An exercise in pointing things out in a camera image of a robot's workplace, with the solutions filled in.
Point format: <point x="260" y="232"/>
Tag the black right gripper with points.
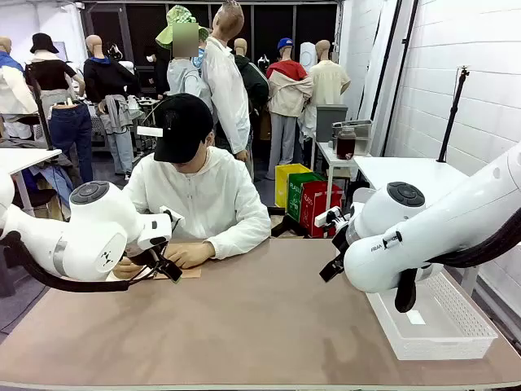
<point x="342" y="240"/>

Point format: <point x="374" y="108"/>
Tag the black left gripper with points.
<point x="148" y="254"/>

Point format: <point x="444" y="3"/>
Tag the spiral notebook with brown cover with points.
<point x="191" y="273"/>

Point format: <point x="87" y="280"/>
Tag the person's left forearm white sleeve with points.
<point x="240" y="244"/>

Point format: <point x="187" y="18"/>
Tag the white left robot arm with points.
<point x="93" y="228"/>

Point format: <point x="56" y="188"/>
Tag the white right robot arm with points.
<point x="427" y="240"/>

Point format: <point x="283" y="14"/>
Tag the person's left hand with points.
<point x="193" y="253"/>

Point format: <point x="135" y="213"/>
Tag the person's right hand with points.
<point x="126" y="269"/>

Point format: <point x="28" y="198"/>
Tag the red recycling bin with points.
<point x="315" y="212"/>

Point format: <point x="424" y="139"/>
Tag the wooden black floor stand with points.
<point x="285" y="228"/>

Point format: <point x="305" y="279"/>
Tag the green recycling bin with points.
<point x="295" y="195"/>

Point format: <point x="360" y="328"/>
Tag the person torso in white hoodie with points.
<point x="203" y="191"/>

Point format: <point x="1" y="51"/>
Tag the white label inside basket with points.
<point x="416" y="317"/>

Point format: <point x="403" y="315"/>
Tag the yellow recycling bin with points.
<point x="285" y="183"/>

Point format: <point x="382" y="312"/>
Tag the small white side table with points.
<point x="325" y="150"/>

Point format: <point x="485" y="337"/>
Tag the large white table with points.
<point x="407" y="171"/>

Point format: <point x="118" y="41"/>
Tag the brown glass jar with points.
<point x="346" y="144"/>

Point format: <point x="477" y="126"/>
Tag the white perforated plastic basket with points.
<point x="456" y="326"/>

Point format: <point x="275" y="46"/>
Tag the stacked metal trays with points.
<point x="363" y="134"/>

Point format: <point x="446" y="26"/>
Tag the black baseball cap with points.
<point x="183" y="122"/>

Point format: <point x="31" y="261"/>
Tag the grey cabinet box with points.
<point x="331" y="118"/>

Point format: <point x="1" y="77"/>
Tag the white table with white legs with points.
<point x="24" y="156"/>

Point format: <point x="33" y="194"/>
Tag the mannequin red beige jacket blue cap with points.
<point x="289" y="89"/>

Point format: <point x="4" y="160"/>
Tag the mannequin in cream shirt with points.
<point x="329" y="81"/>

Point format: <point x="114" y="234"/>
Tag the tall mannequin in white shirt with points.
<point x="226" y="89"/>

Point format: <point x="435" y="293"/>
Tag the black tripod stand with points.
<point x="452" y="118"/>

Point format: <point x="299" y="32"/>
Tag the figure with green checkered hat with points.
<point x="185" y="77"/>

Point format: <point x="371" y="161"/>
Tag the mannequin in black sweater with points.
<point x="108" y="77"/>

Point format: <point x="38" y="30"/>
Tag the black rack pole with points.
<point x="40" y="114"/>

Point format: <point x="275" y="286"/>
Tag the mannequin in dark green jacket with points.
<point x="254" y="81"/>

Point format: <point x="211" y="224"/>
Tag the white oval panel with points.
<point x="308" y="57"/>

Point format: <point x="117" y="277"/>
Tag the mannequin with black bucket hat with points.
<point x="51" y="73"/>

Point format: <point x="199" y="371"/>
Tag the mannequin with blue collar jacket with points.
<point x="12" y="89"/>

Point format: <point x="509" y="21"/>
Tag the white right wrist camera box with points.
<point x="327" y="216"/>

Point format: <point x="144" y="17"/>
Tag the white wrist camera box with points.
<point x="173" y="216"/>
<point x="327" y="216"/>

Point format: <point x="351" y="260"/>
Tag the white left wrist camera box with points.
<point x="173" y="216"/>

